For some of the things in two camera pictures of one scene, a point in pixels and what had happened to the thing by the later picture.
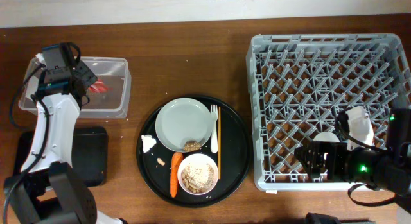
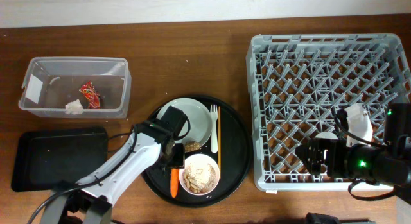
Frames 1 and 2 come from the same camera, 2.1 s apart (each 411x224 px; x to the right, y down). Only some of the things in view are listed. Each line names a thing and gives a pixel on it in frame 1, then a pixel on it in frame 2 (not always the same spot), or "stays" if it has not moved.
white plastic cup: [325, 136] stays
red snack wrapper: [98, 87] -> [92, 96]
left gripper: [85, 76] -> [176, 156]
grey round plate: [181, 120] stays
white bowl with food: [198, 174] stays
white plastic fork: [214, 118] stays
